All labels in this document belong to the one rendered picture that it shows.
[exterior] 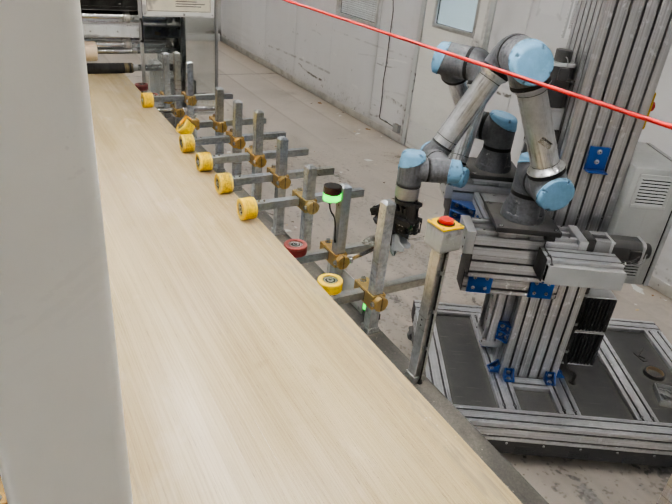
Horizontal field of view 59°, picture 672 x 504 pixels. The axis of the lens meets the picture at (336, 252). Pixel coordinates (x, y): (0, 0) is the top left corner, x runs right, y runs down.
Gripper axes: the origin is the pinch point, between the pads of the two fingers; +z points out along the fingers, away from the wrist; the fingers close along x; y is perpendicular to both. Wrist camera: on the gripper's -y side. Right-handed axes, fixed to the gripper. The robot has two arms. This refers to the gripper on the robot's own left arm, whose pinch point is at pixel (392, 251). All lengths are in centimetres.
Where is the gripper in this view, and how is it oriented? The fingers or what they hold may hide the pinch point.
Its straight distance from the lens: 197.6
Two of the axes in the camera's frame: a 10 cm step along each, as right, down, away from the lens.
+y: 7.5, 3.7, -5.5
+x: 6.6, -3.1, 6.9
